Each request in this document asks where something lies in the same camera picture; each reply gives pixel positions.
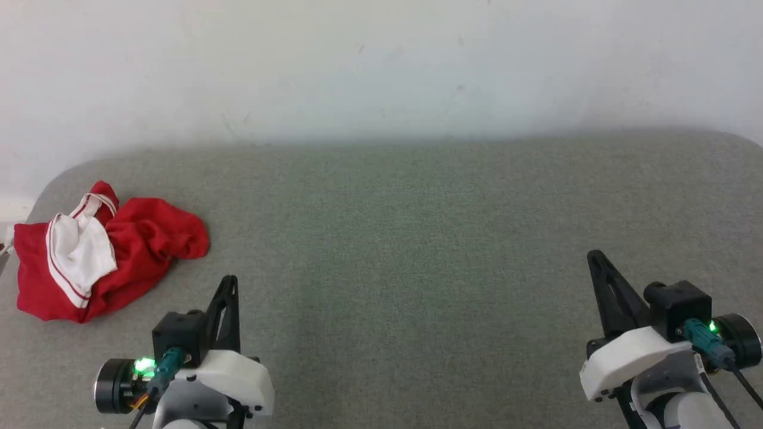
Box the red and white basketball jersey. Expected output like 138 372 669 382
13 181 210 324

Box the teal plug gripper cable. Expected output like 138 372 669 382
128 347 187 429
677 319 763 412

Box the teal plug right gripper cable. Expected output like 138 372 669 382
677 319 763 412

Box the teal plug left gripper cable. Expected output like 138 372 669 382
128 347 187 429

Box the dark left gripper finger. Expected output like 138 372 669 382
223 275 241 352
206 275 231 352

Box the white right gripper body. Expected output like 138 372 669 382
579 314 762 401

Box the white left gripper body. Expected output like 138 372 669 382
94 350 275 429

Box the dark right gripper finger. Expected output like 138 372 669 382
587 250 626 339
595 250 650 335

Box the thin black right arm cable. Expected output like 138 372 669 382
694 355 740 429

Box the grey fabric sofa seat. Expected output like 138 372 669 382
0 128 763 429

